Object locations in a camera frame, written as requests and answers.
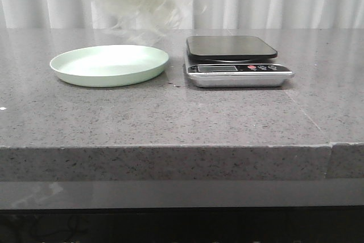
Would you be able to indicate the white vermicelli noodle bundle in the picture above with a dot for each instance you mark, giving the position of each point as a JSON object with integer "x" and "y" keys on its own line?
{"x": 145, "y": 22}

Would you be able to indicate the black silver kitchen scale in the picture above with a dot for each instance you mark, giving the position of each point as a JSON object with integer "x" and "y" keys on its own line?
{"x": 233, "y": 62}

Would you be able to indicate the light green round plate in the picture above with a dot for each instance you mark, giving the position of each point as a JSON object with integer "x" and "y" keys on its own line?
{"x": 109, "y": 66}

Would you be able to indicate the dark glass cabinet front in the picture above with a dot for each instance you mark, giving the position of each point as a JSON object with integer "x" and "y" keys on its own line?
{"x": 183, "y": 211}

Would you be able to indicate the white pleated curtain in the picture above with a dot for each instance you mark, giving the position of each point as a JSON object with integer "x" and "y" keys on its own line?
{"x": 204, "y": 14}

